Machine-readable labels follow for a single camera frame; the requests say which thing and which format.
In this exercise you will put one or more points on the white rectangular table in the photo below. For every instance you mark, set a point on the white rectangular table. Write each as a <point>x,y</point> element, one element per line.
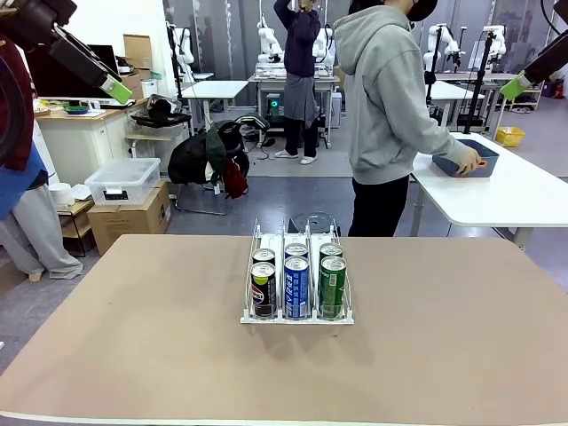
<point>448,91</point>
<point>213,89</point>

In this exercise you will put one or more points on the red container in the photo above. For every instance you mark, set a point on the red container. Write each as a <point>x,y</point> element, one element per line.
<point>557,89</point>

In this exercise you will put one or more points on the black computer monitor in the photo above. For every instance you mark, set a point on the black computer monitor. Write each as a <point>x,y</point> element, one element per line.
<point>44,80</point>

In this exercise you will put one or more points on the large white table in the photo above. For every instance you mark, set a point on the large white table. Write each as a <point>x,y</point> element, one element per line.
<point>510,195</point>

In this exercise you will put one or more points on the black round stool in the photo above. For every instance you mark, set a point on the black round stool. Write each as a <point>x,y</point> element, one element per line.
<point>313,219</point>

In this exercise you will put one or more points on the person in navy top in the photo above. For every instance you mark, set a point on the person in navy top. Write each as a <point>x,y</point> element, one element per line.
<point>302,44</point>

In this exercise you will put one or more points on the black tripod stand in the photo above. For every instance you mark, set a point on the black tripod stand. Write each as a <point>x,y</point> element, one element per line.
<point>479,82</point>

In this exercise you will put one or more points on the tall open cardboard box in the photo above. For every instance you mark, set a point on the tall open cardboard box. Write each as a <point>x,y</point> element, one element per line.
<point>137,51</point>

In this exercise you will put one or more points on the person's right hand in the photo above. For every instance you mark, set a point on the person's right hand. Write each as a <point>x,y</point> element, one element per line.
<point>469,162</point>

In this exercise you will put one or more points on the computer tower with light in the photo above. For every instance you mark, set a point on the computer tower with light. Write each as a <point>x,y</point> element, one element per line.
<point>275,106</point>

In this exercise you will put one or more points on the thin black pole stand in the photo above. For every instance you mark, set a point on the thin black pole stand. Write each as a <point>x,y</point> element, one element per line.
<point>430,89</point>

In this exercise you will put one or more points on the small white box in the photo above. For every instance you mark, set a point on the small white box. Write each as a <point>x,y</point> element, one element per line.
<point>150,87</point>

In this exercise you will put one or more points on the small cardboard box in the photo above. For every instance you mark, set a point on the small cardboard box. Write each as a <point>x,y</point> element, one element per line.
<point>133,82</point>

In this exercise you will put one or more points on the person in grey hoodie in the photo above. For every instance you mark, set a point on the person in grey hoodie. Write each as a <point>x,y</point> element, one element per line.
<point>381,111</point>

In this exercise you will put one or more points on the green beverage can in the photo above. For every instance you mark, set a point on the green beverage can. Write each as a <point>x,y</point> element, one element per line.
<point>331,249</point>
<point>332,288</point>

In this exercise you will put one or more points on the black grey headset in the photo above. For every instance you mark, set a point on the black grey headset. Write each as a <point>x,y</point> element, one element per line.
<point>162,104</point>

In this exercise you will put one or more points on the black Pepsi can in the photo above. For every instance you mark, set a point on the black Pepsi can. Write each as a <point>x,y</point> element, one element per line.
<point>264,293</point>
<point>264,254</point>

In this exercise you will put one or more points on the blue plastic bin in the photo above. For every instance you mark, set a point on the blue plastic bin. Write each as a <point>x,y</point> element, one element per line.
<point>446,165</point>

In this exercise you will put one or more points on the long wooden-top workbench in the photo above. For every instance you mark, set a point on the long wooden-top workbench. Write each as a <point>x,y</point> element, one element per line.
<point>461,76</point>

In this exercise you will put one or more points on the small wooden metal rack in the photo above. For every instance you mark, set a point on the small wooden metal rack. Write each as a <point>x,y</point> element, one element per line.
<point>82,206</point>

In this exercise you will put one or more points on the small white robot arm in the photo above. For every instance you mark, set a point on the small white robot arm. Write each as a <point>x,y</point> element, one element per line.
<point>266,42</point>
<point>324,49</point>
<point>450,44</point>
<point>188,55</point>
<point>499,44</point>

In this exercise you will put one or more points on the dark green garment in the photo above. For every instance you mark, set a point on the dark green garment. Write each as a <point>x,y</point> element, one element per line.
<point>216,151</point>

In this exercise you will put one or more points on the metal chair frame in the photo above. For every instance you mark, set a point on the metal chair frame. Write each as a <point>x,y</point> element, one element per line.
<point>199,208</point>

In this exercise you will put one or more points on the person in maroon top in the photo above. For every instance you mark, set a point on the person in maroon top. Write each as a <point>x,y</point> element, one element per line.
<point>26,222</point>

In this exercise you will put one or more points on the person's right forearm grey sleeve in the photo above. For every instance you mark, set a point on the person's right forearm grey sleeve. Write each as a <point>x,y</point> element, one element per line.
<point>444,144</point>

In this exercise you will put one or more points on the red bag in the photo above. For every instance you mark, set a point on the red bag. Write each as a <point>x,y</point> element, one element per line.
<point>235,179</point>

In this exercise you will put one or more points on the black jacket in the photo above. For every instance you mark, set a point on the black jacket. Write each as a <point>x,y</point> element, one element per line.
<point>188,160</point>

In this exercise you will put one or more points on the green bowl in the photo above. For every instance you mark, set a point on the green bowl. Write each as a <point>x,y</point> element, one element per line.
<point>75,108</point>

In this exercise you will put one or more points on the white paper roll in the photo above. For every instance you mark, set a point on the white paper roll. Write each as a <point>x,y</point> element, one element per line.
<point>62,195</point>

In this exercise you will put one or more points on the white cabinet with wooden top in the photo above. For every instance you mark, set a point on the white cabinet with wooden top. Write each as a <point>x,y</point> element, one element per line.
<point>89,142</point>

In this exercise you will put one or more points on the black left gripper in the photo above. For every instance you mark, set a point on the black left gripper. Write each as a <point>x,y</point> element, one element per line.
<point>71,51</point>

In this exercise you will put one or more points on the blue Pocari Sweat can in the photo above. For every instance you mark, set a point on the blue Pocari Sweat can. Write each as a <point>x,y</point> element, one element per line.
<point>296,288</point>
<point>296,249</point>

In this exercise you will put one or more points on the clear plastic storage box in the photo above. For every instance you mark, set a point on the clear plastic storage box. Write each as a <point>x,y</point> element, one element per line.
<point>128,177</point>

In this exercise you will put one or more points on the grey metal workbench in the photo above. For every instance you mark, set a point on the grey metal workbench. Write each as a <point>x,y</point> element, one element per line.
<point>266,79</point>

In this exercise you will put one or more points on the yellow plastic crate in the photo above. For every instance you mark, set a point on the yellow plastic crate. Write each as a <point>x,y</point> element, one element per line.
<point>510,137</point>

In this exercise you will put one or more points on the large cardboard box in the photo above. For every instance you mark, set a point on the large cardboard box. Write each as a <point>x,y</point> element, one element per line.
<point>128,226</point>

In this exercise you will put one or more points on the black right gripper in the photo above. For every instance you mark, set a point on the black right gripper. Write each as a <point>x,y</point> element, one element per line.
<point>559,55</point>

